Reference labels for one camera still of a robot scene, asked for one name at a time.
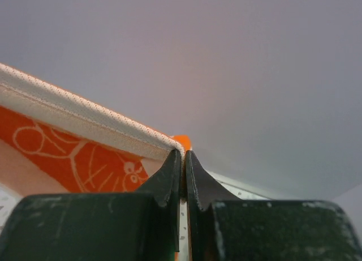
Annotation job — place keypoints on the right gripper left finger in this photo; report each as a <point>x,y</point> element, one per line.
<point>139,225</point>

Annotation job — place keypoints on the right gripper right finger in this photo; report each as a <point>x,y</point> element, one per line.
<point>225,227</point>

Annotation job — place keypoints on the orange Doraemon towel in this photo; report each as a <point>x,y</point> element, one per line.
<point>53,141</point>

